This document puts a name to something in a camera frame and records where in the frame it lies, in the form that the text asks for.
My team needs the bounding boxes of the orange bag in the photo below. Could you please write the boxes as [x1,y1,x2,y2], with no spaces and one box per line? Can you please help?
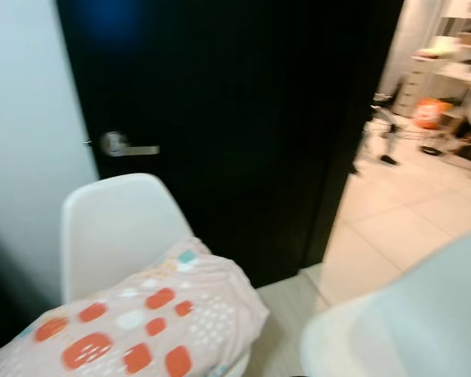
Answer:
[413,98,450,130]

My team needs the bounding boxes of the silver legged robot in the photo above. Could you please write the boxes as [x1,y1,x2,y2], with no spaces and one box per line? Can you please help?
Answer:
[349,93,401,175]

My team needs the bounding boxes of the white metal shelf rack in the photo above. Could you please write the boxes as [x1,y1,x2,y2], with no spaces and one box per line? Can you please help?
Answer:
[412,0,471,87]

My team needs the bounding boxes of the white drawer unit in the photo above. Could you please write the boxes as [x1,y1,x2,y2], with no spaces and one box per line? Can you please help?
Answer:
[392,59,436,119]

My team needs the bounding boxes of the pink pillow with orange spots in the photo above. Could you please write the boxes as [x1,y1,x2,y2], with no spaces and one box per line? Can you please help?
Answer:
[0,237,270,377]

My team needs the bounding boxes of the silver lever door handle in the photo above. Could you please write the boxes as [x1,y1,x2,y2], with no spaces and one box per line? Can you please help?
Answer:
[100,131,160,158]

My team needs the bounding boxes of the white plastic shell chair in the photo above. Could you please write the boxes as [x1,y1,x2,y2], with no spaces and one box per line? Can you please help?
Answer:
[60,173,193,304]
[301,251,471,377]

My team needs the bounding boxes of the black door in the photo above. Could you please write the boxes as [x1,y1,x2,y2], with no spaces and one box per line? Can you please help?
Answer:
[55,0,405,288]

